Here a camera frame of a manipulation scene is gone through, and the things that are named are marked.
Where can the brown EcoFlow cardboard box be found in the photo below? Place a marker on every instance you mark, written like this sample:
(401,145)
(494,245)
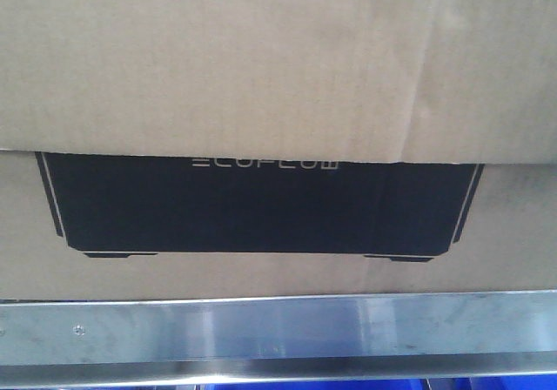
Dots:
(457,81)

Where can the metal shelf rack frame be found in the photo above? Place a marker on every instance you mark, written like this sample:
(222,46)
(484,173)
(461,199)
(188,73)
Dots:
(330,337)

